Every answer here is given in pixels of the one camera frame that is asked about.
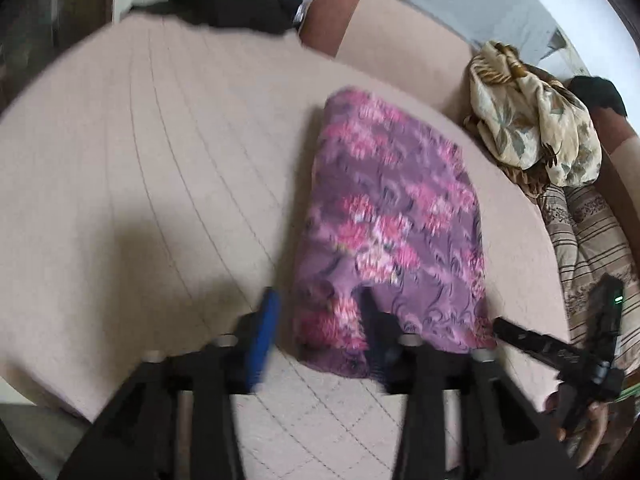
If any purple floral garment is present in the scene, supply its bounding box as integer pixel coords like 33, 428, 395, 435
292, 87, 498, 378

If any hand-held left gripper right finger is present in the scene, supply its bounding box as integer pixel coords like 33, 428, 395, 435
360, 292, 581, 480

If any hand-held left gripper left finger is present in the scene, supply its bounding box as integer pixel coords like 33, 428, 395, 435
57, 287, 281, 480

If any person's right hand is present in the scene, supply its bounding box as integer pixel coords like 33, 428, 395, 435
545, 390, 626, 468

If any cream floral scarf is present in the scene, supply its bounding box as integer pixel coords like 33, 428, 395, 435
462, 40, 603, 188

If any striped beige cloth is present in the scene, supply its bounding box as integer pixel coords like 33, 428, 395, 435
537, 182, 640, 396

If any small black cloth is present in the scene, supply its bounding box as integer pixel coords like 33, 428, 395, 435
570, 75, 628, 116

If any beige sofa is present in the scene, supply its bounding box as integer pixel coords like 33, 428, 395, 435
0, 0, 640, 461

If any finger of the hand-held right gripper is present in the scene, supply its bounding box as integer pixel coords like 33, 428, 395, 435
492, 316, 586, 376

